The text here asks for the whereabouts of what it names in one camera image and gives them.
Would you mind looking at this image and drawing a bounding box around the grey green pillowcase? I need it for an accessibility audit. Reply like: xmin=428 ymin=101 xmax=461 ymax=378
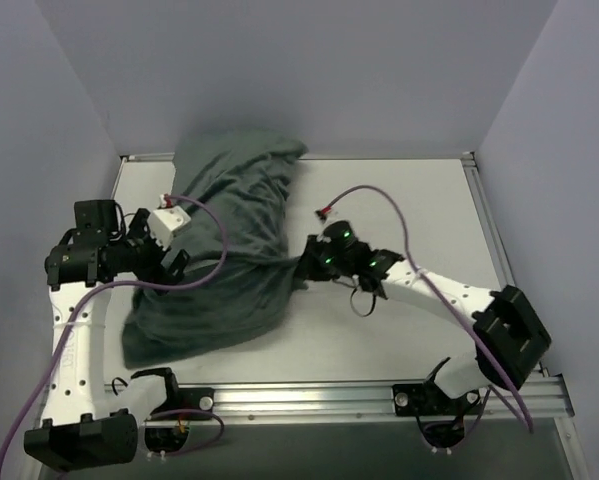
xmin=121 ymin=129 xmax=308 ymax=369

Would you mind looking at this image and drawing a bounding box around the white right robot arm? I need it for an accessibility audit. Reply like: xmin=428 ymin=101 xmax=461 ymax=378
xmin=297 ymin=235 xmax=551 ymax=413

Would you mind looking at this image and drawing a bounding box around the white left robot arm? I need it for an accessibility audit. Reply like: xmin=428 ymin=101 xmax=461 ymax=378
xmin=24 ymin=200 xmax=190 ymax=473

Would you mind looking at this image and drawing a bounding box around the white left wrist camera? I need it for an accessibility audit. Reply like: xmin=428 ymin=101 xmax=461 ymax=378
xmin=147 ymin=206 xmax=191 ymax=251

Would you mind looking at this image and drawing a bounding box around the thin black right cable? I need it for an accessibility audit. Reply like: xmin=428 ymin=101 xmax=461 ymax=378
xmin=348 ymin=284 xmax=385 ymax=318

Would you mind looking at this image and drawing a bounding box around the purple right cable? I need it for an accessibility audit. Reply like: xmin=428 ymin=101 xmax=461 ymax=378
xmin=314 ymin=185 xmax=535 ymax=448

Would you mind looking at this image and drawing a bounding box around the purple cable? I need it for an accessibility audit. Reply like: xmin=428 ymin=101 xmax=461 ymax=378
xmin=0 ymin=192 xmax=230 ymax=480
xmin=314 ymin=185 xmax=535 ymax=448

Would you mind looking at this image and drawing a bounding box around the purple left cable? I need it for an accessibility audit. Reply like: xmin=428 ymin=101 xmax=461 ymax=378
xmin=0 ymin=192 xmax=230 ymax=480

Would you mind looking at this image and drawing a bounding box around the aluminium back rail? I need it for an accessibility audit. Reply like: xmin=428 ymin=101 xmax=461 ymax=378
xmin=120 ymin=152 xmax=476 ymax=165

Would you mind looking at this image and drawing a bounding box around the aluminium rail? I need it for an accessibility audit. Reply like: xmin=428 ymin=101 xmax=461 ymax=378
xmin=120 ymin=152 xmax=476 ymax=165
xmin=33 ymin=372 xmax=575 ymax=429
xmin=461 ymin=152 xmax=551 ymax=357

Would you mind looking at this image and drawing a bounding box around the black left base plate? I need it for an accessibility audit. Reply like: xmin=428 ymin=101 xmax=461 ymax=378
xmin=169 ymin=386 xmax=215 ymax=412

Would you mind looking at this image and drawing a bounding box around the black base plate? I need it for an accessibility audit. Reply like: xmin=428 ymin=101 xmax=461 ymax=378
xmin=392 ymin=382 xmax=482 ymax=417
xmin=169 ymin=386 xmax=215 ymax=412

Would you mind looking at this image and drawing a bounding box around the aluminium front rail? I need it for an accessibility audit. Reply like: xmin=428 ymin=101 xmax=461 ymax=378
xmin=33 ymin=372 xmax=575 ymax=429

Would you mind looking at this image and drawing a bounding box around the aluminium right side rail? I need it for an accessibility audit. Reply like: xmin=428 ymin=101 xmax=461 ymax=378
xmin=461 ymin=152 xmax=551 ymax=357

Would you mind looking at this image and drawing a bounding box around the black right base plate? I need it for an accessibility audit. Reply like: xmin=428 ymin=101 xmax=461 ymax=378
xmin=392 ymin=382 xmax=482 ymax=417

